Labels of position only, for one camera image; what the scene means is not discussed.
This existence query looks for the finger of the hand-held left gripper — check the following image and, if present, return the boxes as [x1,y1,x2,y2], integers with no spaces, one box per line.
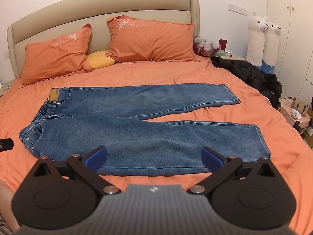
[0,138,14,152]

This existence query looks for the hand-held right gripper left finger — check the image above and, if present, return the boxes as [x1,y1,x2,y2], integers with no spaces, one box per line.
[33,145,122,197]

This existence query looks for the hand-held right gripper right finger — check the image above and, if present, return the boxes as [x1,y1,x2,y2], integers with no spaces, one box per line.
[187,146,279,197]

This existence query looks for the blue denim pants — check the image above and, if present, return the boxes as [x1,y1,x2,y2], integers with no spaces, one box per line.
[19,84,272,177]

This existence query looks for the beige nightstand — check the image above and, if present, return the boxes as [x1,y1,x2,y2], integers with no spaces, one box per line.
[213,50,246,62]
[0,80,11,97]

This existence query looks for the person's leg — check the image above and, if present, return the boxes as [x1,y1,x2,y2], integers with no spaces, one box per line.
[0,179,21,233]

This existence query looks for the black puffer jacket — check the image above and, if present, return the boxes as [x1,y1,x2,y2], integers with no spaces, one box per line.
[210,56,283,108]

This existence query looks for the bed with orange sheet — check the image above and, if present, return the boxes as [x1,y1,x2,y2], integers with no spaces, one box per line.
[0,54,313,235]

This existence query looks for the pink suitcase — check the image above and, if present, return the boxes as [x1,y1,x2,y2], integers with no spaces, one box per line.
[279,98,312,134]

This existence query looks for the yellow cushion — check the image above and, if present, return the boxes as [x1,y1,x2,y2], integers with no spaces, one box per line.
[87,50,116,70]

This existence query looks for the orange pillow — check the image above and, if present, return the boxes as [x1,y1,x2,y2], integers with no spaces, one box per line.
[106,15,201,63]
[22,23,93,86]

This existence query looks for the beige handbag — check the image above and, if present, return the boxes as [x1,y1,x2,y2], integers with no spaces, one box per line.
[291,96,310,117]

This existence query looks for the white alpaca plush toy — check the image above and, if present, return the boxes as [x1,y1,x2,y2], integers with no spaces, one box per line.
[246,12,269,66]
[260,17,282,74]

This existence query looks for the white wardrobe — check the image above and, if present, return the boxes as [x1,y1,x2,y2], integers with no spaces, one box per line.
[266,0,313,103]

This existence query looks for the beige padded headboard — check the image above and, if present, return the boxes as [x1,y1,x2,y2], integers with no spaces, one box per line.
[7,0,200,77]

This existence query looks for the white wall switch panel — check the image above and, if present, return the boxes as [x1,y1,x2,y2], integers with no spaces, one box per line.
[227,4,248,14]

